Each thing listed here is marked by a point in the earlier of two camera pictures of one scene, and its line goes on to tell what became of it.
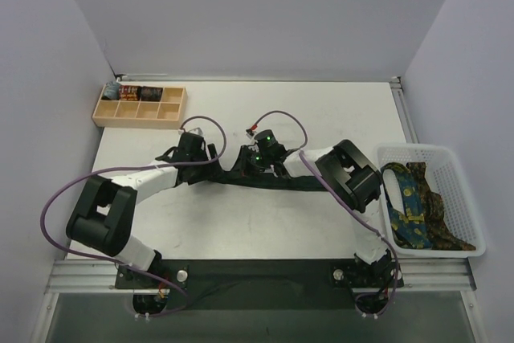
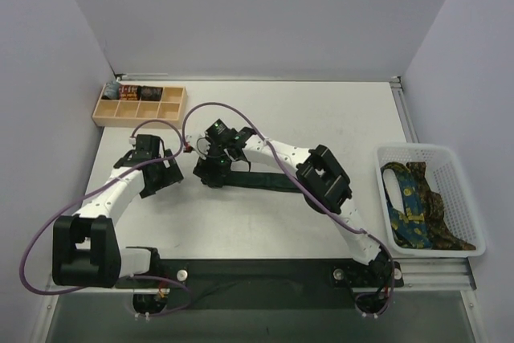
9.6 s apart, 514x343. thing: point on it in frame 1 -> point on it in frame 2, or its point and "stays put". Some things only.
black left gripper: [210, 162] -> [168, 172]
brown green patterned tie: [440, 237] stays put
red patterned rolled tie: [127, 92] stays put
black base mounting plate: [261, 284] stays put
